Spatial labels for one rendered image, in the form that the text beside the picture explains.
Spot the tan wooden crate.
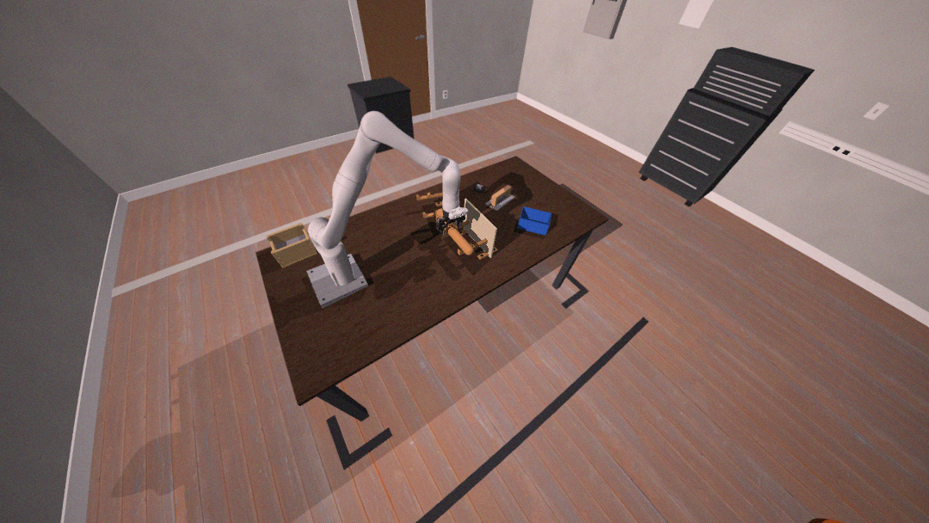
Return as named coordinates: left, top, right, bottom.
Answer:
left=270, top=223, right=317, bottom=267

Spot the blue open-top box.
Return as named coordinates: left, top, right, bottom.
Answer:
left=518, top=207, right=551, bottom=235

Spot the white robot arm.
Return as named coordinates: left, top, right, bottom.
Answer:
left=308, top=111, right=468, bottom=286

